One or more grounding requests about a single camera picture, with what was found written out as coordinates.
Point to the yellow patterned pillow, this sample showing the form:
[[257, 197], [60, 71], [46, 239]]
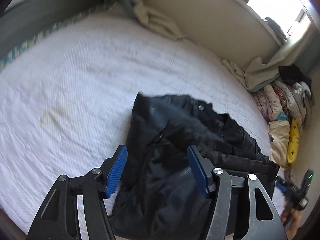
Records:
[[293, 145]]

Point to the cream blanket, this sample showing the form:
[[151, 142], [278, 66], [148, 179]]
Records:
[[279, 133]]

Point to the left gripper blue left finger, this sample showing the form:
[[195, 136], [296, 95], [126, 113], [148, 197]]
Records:
[[57, 217]]

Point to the beige right curtain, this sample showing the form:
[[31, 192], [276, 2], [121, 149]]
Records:
[[258, 74]]

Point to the white quilted bed cover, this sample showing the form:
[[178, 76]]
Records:
[[66, 102]]

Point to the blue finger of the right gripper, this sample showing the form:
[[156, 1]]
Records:
[[282, 186], [289, 184]]

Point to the black cloth on pile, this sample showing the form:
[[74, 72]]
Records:
[[292, 74]]

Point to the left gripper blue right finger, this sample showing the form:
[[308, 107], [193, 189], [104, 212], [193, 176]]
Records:
[[256, 216]]

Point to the black police jacket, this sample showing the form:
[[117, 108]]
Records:
[[174, 145]]

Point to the dark grey headboard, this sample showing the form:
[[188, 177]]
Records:
[[32, 16]]

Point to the pink floral folded quilt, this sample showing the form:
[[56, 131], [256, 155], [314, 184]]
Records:
[[272, 104]]

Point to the grey dotted folded quilt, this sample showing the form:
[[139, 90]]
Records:
[[299, 101]]

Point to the beige left curtain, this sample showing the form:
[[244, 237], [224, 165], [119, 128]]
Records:
[[153, 19]]

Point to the beige curtain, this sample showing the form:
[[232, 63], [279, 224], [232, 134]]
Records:
[[258, 74], [153, 19]]

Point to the person right hand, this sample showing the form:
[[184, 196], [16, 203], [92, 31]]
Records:
[[294, 223]]

